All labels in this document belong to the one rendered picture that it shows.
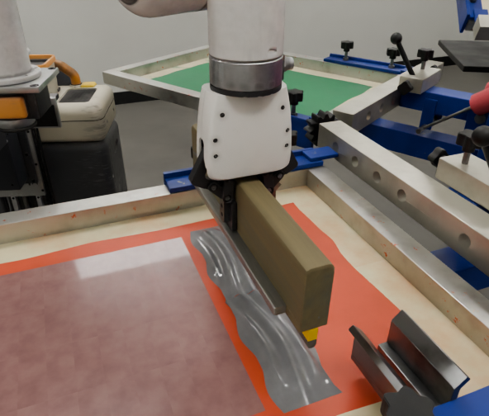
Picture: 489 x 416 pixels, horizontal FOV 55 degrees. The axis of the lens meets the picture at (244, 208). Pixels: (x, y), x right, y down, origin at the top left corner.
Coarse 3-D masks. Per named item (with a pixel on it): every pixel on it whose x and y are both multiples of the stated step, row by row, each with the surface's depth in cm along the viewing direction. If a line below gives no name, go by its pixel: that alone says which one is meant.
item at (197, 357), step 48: (336, 288) 65; (96, 336) 58; (144, 336) 58; (192, 336) 58; (336, 336) 58; (384, 336) 58; (0, 384) 52; (48, 384) 52; (96, 384) 52; (144, 384) 52; (192, 384) 52; (240, 384) 52; (336, 384) 52
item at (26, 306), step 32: (192, 224) 79; (64, 256) 72; (96, 256) 72; (128, 256) 72; (160, 256) 72; (192, 256) 72; (0, 288) 65; (32, 288) 65; (64, 288) 65; (96, 288) 65; (128, 288) 65; (160, 288) 65; (192, 288) 65; (0, 320) 60; (32, 320) 60; (64, 320) 60; (96, 320) 60; (128, 320) 60; (0, 352) 55; (32, 352) 55
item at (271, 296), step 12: (204, 192) 64; (216, 204) 62; (216, 216) 59; (228, 228) 57; (228, 240) 56; (240, 240) 55; (240, 252) 53; (252, 264) 51; (252, 276) 50; (264, 276) 49; (264, 288) 48; (264, 300) 48; (276, 300) 46; (276, 312) 46
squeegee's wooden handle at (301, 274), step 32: (192, 128) 68; (256, 192) 51; (256, 224) 49; (288, 224) 46; (256, 256) 51; (288, 256) 43; (320, 256) 42; (288, 288) 44; (320, 288) 42; (320, 320) 44
